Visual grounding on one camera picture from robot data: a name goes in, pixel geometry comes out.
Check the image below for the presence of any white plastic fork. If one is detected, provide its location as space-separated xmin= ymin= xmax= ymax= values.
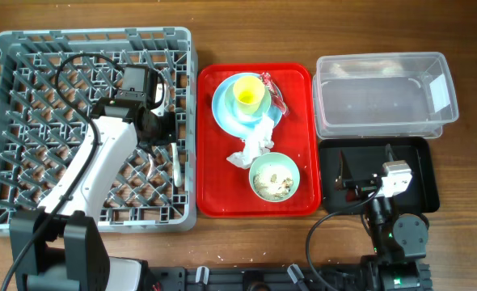
xmin=146 ymin=154 xmax=155 ymax=180

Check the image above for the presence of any white plastic spoon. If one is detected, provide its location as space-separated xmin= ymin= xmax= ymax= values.
xmin=171 ymin=142 xmax=183 ymax=188

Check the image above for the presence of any mint green bowl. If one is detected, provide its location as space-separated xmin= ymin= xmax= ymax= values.
xmin=249 ymin=152 xmax=300 ymax=203

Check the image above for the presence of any rice and peanut shell waste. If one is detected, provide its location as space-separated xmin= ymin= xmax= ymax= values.
xmin=253 ymin=164 xmax=294 ymax=201

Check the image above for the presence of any white tissue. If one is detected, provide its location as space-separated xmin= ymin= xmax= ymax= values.
xmin=226 ymin=115 xmax=274 ymax=169

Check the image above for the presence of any yellow plastic cup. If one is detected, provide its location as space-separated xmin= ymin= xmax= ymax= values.
xmin=233 ymin=76 xmax=266 ymax=115

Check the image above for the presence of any red snack wrapper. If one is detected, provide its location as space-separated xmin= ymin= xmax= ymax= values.
xmin=260 ymin=72 xmax=289 ymax=116

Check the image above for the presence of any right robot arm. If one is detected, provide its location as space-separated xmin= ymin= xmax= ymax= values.
xmin=335 ymin=144 xmax=428 ymax=264

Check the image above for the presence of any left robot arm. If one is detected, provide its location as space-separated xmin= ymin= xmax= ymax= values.
xmin=2 ymin=98 xmax=176 ymax=290

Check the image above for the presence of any grey dishwasher rack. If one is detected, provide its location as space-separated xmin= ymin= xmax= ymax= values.
xmin=0 ymin=27 xmax=199 ymax=236

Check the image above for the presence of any black plastic bin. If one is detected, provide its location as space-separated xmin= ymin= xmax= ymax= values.
xmin=319 ymin=137 xmax=440 ymax=213

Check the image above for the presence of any clear plastic bin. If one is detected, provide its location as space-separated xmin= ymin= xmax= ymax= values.
xmin=312 ymin=52 xmax=459 ymax=139

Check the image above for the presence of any light blue plate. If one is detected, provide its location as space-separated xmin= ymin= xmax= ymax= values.
xmin=212 ymin=72 xmax=282 ymax=139

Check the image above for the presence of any light blue small bowl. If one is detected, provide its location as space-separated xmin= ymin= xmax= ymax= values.
xmin=224 ymin=82 xmax=272 ymax=123

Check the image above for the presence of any red plastic tray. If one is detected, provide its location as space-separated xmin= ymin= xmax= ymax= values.
xmin=196 ymin=62 xmax=322 ymax=218

